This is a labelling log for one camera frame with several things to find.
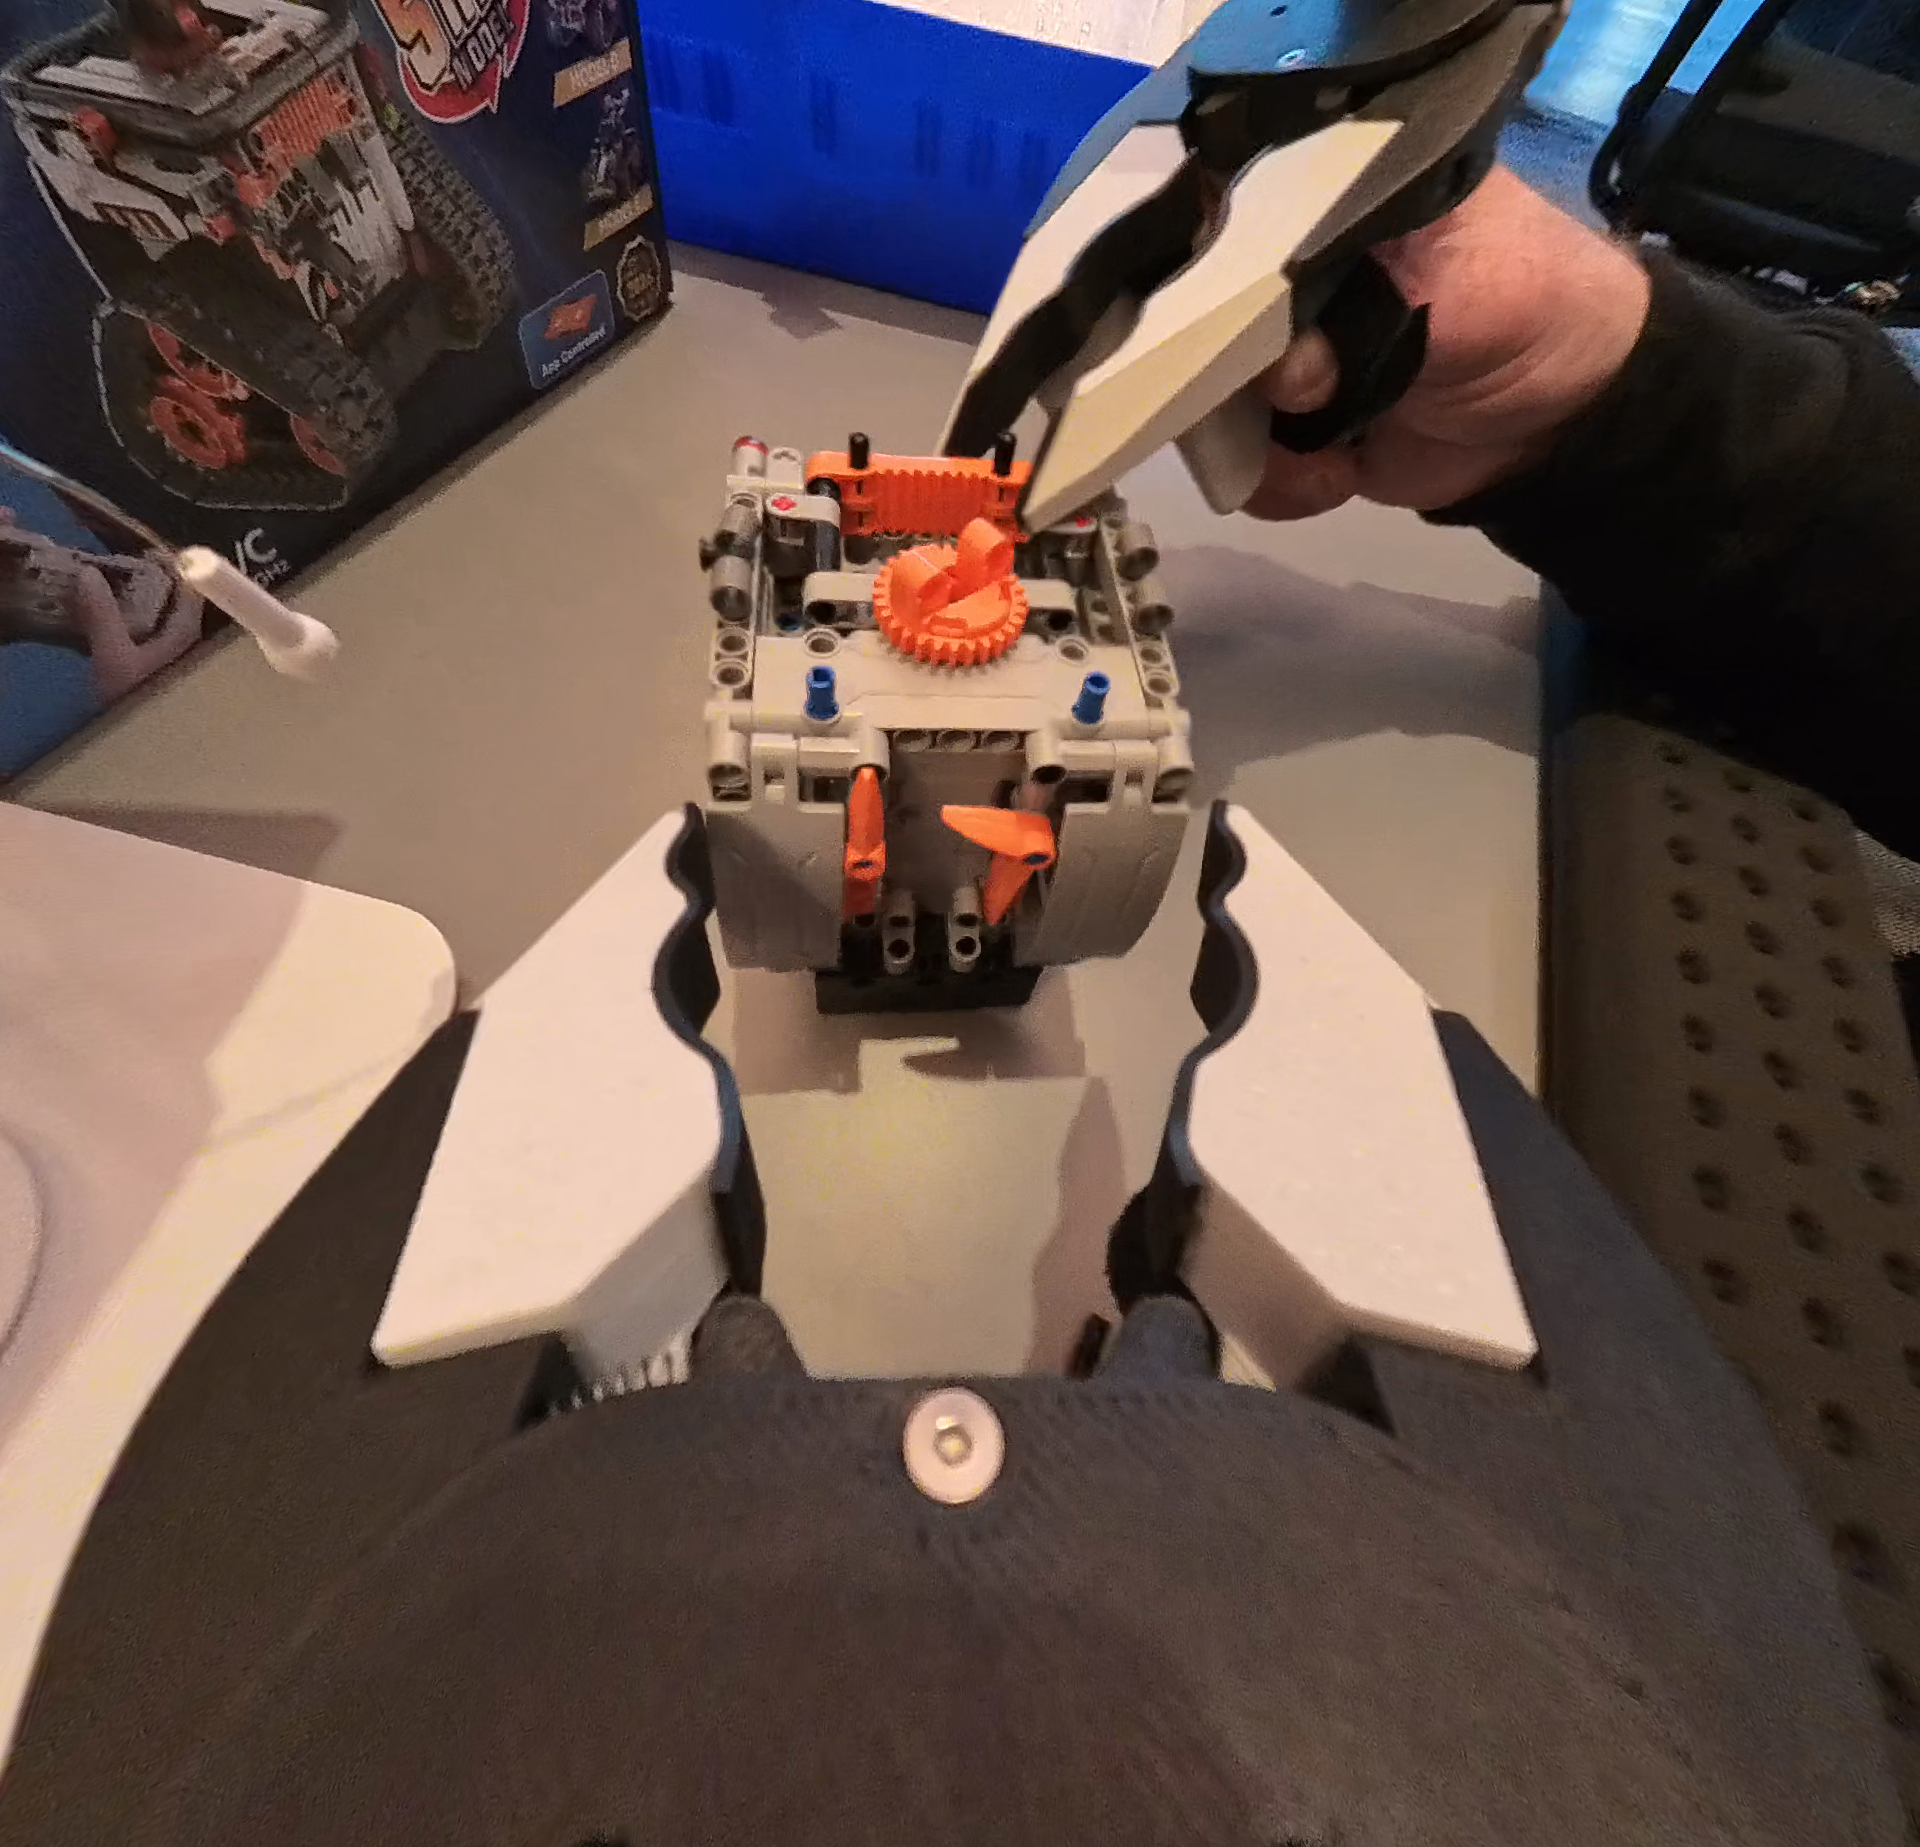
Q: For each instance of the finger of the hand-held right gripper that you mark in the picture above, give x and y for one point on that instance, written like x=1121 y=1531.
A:
x=1058 y=242
x=1201 y=332

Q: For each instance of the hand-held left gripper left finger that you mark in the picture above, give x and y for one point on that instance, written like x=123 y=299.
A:
x=571 y=1129

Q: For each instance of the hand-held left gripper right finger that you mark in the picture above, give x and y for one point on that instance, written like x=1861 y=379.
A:
x=1351 y=1129

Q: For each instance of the grey orange toy block model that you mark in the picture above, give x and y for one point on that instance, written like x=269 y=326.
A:
x=962 y=693

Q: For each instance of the person's right forearm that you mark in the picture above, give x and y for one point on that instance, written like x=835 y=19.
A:
x=1771 y=527

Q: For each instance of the person's right hand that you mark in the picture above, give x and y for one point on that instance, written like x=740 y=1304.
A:
x=1516 y=363

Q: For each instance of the blue plastic bin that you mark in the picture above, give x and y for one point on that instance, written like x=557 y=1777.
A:
x=839 y=122

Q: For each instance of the dark perforated pad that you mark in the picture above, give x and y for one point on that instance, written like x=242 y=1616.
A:
x=1755 y=1129

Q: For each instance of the black office chair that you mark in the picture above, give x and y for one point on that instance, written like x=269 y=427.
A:
x=1799 y=107

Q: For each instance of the blue robot kit box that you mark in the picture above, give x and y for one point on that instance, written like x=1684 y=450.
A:
x=301 y=227

